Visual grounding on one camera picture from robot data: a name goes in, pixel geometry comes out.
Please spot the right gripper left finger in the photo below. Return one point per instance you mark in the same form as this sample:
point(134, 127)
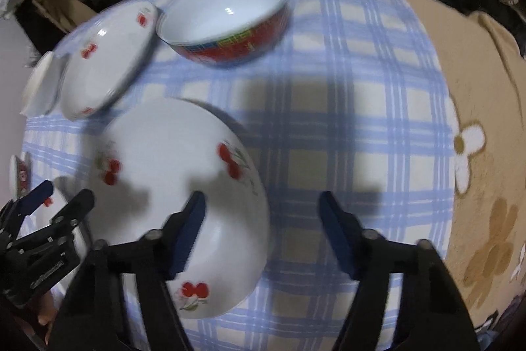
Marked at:
point(93, 314)

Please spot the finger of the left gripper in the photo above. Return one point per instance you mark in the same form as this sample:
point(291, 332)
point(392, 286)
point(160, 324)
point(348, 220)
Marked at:
point(35, 198)
point(58, 218)

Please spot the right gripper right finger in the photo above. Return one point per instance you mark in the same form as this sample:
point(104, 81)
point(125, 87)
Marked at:
point(432, 314)

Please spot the large cherry plate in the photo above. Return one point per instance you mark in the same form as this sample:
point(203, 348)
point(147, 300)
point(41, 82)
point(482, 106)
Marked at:
point(146, 165)

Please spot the person's left hand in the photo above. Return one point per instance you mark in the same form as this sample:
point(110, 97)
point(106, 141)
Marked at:
point(47, 310)

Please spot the white bowl red character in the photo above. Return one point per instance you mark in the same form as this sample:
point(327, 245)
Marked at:
point(20, 175)

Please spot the large white bowl orange label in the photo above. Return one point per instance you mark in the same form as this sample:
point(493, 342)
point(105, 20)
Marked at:
point(41, 91)

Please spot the blue plaid tablecloth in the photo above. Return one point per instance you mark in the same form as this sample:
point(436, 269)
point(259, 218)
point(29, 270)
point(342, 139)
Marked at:
point(351, 100)

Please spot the red patterned bowl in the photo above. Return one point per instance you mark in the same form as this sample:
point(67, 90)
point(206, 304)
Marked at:
point(216, 32)

